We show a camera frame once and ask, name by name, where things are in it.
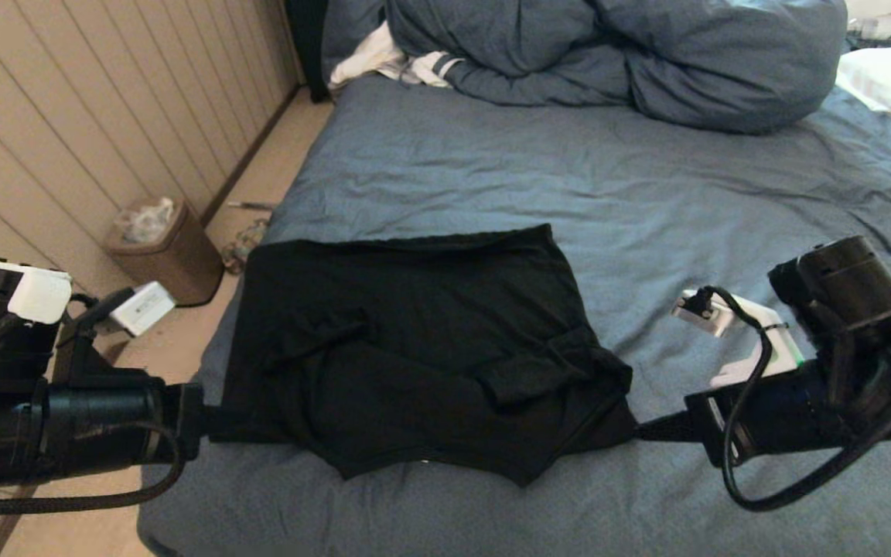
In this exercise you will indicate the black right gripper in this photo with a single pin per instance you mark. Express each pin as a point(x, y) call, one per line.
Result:
point(770, 418)

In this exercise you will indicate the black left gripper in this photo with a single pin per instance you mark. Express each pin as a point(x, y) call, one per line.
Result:
point(105, 425)

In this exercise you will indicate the black printed t-shirt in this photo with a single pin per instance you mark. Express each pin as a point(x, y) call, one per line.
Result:
point(414, 348)

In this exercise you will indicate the bronze trash bin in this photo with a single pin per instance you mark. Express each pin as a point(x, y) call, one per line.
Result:
point(179, 263)

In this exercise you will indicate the green patterned slippers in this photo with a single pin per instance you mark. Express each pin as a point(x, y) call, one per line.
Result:
point(243, 246)

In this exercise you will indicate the blue bed sheet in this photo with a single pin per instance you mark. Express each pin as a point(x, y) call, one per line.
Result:
point(646, 178)

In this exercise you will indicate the crumpled blue duvet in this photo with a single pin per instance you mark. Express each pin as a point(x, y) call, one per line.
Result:
point(685, 62)

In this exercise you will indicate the black bedside furniture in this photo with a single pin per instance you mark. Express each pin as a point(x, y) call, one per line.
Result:
point(308, 46)

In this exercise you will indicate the white striped garment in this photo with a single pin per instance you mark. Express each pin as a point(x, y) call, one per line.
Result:
point(372, 58)

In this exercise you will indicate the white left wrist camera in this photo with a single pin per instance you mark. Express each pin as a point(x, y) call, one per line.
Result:
point(144, 308)

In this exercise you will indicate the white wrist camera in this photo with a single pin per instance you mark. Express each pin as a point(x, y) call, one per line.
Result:
point(144, 308)
point(762, 317)

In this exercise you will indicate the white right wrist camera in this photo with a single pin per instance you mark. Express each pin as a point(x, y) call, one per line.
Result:
point(762, 317)

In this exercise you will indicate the black left camera bracket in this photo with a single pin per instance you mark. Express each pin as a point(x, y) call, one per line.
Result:
point(93, 333)

